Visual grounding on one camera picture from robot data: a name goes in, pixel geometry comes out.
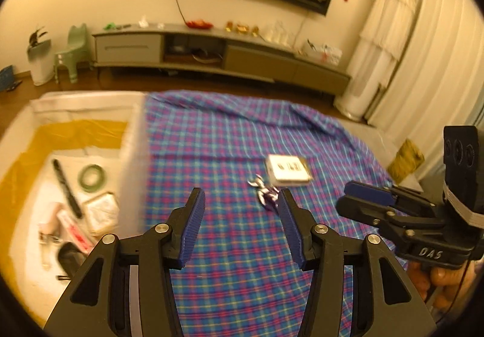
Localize clear drinking glasses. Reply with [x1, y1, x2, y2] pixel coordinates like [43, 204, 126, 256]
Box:
[265, 21, 296, 45]

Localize black hanging cable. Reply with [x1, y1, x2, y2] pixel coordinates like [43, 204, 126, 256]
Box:
[173, 0, 190, 26]

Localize amber glass ornaments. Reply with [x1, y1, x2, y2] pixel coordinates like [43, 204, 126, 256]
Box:
[226, 20, 260, 37]

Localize white square packet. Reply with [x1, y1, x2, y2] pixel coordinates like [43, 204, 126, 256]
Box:
[81, 191, 121, 237]

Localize person's right hand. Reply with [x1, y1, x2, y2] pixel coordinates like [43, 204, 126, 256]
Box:
[410, 262, 476, 310]

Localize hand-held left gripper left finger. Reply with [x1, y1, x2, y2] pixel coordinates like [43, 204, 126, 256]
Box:
[43, 188, 207, 337]

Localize blue plaid cloth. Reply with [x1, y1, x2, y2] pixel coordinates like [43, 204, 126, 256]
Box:
[142, 90, 409, 337]

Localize grey upholstered seat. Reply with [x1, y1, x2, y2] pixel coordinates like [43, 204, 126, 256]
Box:
[336, 116, 432, 190]

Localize green plastic chair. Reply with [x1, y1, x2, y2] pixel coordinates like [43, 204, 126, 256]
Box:
[54, 23, 93, 84]

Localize lace covered air conditioner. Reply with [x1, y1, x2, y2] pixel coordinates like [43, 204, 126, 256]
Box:
[335, 0, 419, 123]

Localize white and gold box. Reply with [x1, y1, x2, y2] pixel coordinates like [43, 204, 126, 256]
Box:
[265, 153, 312, 186]

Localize white charger adapter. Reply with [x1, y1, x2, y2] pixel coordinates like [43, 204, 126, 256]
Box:
[38, 203, 63, 234]

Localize dark potted plant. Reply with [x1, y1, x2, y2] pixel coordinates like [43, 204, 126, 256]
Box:
[29, 28, 49, 47]

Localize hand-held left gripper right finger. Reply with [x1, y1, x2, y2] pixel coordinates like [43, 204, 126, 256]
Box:
[278, 189, 439, 337]

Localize black marker pen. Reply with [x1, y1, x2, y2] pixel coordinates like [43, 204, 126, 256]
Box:
[51, 159, 83, 218]

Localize red and white pack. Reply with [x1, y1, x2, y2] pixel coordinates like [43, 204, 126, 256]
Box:
[57, 208, 93, 252]

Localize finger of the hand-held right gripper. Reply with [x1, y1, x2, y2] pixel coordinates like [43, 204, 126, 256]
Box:
[336, 195, 447, 247]
[343, 180, 446, 217]

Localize blue plastic basket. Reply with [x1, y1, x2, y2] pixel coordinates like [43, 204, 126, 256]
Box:
[0, 65, 16, 92]

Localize grey TV cabinet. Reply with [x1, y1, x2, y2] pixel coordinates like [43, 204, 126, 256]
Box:
[93, 23, 352, 96]

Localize white trash bin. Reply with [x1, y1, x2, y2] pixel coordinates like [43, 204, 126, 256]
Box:
[26, 38, 54, 87]

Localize white storage box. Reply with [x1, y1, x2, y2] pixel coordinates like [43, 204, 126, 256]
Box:
[0, 89, 150, 326]

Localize green tape roll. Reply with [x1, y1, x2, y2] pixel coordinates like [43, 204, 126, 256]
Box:
[77, 164, 107, 193]

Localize cream curtain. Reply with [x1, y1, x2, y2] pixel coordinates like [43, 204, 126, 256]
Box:
[365, 0, 484, 135]

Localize white tray with clutter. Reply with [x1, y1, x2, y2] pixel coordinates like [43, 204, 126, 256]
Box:
[302, 40, 343, 66]

